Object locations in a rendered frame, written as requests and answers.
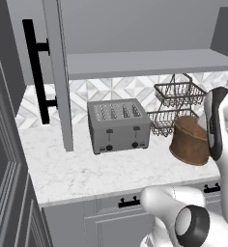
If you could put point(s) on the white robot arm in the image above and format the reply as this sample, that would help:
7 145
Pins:
190 209

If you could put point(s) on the brown woven basket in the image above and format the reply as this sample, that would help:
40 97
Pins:
188 141

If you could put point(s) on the tall dark grey cabinet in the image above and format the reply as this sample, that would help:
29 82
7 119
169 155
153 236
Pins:
9 141

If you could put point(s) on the grey base cabinet door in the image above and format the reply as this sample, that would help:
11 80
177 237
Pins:
120 230

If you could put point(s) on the grey four-slot toaster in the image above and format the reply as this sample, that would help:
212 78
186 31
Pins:
118 126

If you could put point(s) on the grey drawer front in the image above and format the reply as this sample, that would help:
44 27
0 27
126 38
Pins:
117 202
211 190

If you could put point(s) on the grey wall cabinet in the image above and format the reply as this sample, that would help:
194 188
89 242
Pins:
141 38

